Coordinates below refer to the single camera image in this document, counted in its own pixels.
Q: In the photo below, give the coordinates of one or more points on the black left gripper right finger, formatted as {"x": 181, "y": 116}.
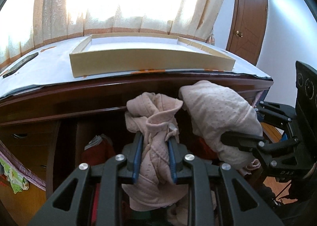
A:
{"x": 180, "y": 174}

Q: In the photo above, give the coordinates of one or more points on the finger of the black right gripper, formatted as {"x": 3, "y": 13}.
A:
{"x": 244, "y": 142}
{"x": 275, "y": 112}

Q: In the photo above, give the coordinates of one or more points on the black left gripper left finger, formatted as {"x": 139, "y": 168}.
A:
{"x": 133, "y": 154}

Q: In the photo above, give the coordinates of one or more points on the pink dotted underwear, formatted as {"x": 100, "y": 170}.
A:
{"x": 154, "y": 116}

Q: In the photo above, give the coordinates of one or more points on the pale pink underwear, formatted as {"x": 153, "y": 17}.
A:
{"x": 214, "y": 110}

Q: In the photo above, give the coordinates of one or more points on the red garment in drawer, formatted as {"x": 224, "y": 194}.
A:
{"x": 97, "y": 151}

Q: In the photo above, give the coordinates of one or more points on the dark wooden dresser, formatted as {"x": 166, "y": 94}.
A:
{"x": 41, "y": 126}

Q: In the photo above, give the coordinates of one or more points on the brass door knob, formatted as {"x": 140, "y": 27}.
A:
{"x": 239, "y": 34}

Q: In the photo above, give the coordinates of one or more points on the shallow cardboard box tray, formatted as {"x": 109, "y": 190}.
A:
{"x": 141, "y": 52}

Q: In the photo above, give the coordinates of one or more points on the brown wooden door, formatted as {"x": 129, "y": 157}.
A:
{"x": 250, "y": 18}

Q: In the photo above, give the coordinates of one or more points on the green white cloth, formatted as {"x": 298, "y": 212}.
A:
{"x": 17, "y": 182}

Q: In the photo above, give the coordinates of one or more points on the black smartphone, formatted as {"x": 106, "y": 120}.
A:
{"x": 19, "y": 65}

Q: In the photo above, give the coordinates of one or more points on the beige orange lace curtain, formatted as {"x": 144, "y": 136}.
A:
{"x": 29, "y": 24}

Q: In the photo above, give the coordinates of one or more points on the black right camera box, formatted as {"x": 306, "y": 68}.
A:
{"x": 306, "y": 92}

